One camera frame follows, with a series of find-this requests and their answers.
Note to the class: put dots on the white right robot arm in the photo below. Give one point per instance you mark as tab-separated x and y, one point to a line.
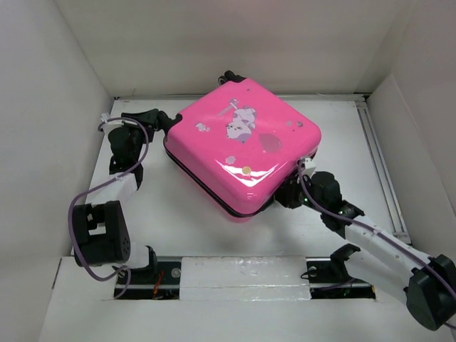
423	283

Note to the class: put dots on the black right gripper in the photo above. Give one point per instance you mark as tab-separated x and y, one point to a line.
286	195

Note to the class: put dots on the pink suitcase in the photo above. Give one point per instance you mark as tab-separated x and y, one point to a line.
239	143

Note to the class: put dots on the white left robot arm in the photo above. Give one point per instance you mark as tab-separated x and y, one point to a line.
96	223

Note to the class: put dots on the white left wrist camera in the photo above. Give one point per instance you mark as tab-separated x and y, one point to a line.
105	125

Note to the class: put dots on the aluminium rail right edge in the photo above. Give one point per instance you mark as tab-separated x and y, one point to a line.
399	229

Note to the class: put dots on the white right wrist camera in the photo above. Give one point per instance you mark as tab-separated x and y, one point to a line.
307	167

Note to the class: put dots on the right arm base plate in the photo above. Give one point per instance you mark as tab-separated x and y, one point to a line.
329	279

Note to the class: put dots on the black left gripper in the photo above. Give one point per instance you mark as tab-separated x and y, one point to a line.
149	118

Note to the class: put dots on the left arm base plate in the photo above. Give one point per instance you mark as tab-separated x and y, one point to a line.
155	282

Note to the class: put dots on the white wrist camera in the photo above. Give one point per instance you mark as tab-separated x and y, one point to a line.
307	167
105	125

